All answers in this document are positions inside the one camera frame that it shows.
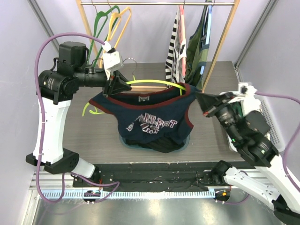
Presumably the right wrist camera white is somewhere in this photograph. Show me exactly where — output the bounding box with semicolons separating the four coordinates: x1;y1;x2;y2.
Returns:
229;82;257;103

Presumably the orange yellow hanger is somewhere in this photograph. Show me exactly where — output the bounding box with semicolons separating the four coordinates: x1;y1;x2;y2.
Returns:
98;6;132;68

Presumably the blue plastic tub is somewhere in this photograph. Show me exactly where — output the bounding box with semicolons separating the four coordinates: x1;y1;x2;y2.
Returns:
119;135;190;152

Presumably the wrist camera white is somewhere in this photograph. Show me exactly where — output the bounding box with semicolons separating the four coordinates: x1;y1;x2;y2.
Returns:
102;41;123;80
229;82;257;103

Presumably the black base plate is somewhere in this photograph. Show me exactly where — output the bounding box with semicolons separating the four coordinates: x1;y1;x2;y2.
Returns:
72;160;249;192

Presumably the wooden clothes rack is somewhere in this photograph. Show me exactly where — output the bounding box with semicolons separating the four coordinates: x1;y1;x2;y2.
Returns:
76;0;240;91

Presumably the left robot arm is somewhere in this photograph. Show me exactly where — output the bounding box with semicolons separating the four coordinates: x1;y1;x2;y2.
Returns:
25;41;131;187

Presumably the pink hanger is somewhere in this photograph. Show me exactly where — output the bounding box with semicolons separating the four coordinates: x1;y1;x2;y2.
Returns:
178;5;187;78

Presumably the navy maroon tank top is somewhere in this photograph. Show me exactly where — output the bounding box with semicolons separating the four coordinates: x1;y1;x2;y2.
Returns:
89;83;198;143

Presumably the light blue hanger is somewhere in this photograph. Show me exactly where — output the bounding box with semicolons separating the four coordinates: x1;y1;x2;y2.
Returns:
200;5;213;75

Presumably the striped black white tank top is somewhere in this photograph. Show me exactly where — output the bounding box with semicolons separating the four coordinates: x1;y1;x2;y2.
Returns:
165;8;185;83

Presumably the white slotted cable duct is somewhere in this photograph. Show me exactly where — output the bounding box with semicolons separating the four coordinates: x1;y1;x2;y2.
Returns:
39;190;216;200

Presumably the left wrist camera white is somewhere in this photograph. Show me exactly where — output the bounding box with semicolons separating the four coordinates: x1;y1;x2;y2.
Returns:
102;41;123;80

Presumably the green velvet hanger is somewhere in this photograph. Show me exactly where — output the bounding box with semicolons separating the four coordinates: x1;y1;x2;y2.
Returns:
88;5;120;67

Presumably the neon yellow hanger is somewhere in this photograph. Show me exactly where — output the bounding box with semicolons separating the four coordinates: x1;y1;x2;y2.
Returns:
82;57;185;117

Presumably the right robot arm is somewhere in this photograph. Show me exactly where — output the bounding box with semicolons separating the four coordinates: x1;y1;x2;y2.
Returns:
195;91;300;225

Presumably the olive green tank top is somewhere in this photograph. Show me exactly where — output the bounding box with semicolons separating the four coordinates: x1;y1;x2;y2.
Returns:
185;15;204;90

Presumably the white plastic basket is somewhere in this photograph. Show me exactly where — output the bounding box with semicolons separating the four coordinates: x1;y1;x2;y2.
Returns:
230;95;285;155

